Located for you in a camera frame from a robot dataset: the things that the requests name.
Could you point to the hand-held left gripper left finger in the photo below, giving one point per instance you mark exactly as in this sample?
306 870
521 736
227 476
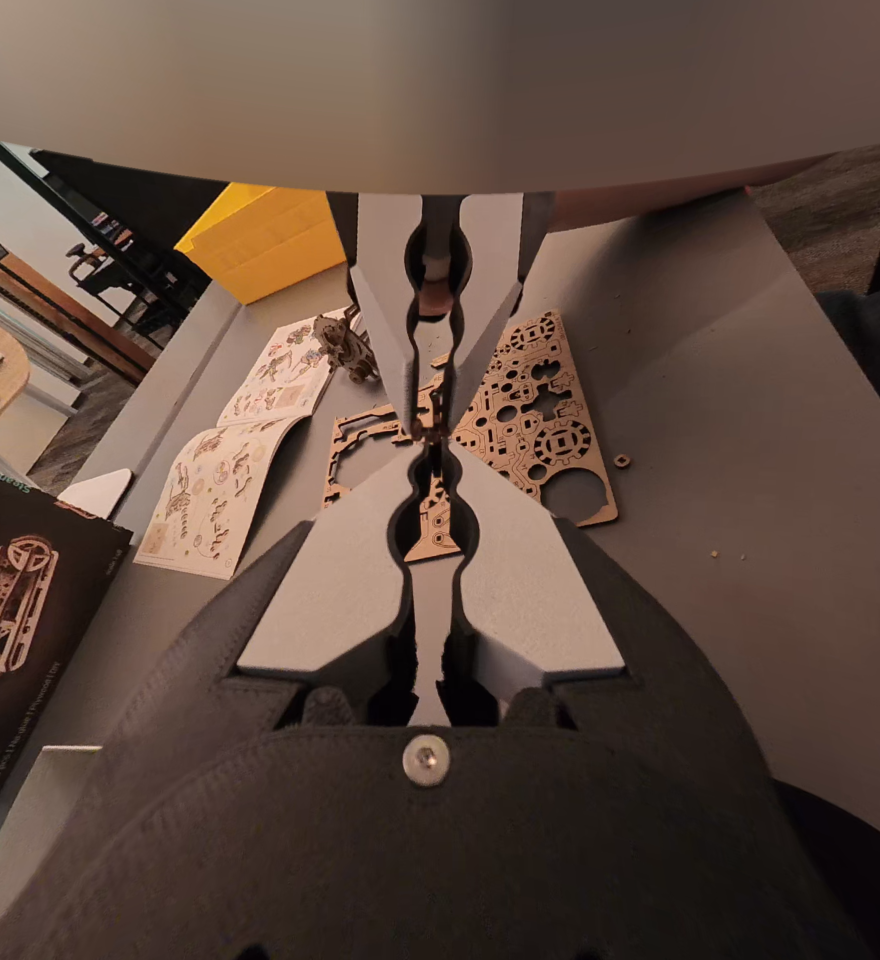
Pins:
320 600

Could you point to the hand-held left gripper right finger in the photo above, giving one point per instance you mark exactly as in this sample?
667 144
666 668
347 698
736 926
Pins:
545 600

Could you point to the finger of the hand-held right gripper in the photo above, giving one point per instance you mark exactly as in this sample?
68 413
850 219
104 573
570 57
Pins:
380 255
496 255

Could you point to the large wooden parts sheet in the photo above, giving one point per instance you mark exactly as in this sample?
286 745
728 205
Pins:
515 431

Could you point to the assembled wooden model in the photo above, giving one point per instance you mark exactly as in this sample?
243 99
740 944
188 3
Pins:
342 349

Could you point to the black model kit box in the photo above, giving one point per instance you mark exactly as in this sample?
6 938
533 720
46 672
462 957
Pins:
35 600

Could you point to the yellow box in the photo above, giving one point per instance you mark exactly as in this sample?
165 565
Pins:
260 247

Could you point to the open instruction booklet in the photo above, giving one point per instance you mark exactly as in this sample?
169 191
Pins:
207 487

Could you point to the white rounded object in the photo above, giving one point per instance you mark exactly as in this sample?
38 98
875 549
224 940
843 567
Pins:
99 491

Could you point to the black office chair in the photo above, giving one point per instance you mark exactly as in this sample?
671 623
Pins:
91 262

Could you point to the white cardboard box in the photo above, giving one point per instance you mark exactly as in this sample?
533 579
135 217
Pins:
42 795

